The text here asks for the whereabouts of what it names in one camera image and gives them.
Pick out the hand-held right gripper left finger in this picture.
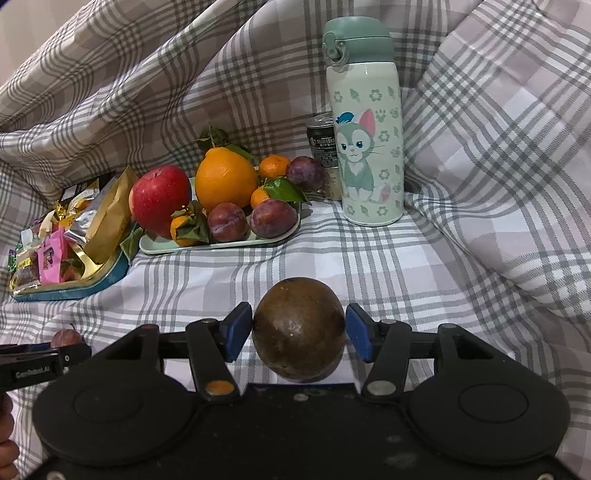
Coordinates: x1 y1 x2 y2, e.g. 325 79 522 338
95 302 254 404

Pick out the red apple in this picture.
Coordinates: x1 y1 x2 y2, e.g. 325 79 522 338
128 165 192 239

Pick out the pink snack packet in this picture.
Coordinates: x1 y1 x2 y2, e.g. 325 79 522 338
37 231 70 284

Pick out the small mandarin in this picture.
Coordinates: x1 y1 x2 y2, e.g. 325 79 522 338
257 154 291 181

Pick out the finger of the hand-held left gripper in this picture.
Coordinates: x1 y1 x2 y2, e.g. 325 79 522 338
0 345 58 356
58 344 92 370

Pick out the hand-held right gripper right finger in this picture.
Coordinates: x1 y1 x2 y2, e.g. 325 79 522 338
345 302 497 404

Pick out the dark brown kiwi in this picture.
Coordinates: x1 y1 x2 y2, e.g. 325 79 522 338
252 277 347 383

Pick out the silver foil pouch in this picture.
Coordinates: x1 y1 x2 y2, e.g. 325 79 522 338
65 208 100 245

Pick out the purple plum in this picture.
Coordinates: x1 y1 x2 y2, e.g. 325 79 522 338
286 156 324 192
250 198 297 239
207 202 249 243
51 329 86 349

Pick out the dark drink can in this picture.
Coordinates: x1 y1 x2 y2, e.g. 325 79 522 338
306 112 345 201

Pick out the pale green plate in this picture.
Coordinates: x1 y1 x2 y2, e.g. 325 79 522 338
139 175 302 256

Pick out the tan paper pouch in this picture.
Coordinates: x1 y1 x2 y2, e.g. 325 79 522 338
83 166 139 264

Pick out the person's left hand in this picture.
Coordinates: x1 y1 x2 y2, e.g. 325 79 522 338
0 393 20 480

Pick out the mandarin with leaves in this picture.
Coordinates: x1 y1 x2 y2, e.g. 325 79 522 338
250 176 309 209
170 203 211 247

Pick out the blue-rimmed snack tin tray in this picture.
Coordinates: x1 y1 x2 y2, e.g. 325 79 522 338
9 171 136 303

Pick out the pear-shaped orange with leaves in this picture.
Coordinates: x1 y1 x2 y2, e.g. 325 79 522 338
195 124 259 215

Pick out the grey plaid blanket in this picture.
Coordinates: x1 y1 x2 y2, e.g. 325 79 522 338
0 0 591 480

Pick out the black snack packet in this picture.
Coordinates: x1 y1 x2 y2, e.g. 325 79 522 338
60 173 116 201

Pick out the green cat print bottle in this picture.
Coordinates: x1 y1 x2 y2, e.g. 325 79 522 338
322 17 406 227

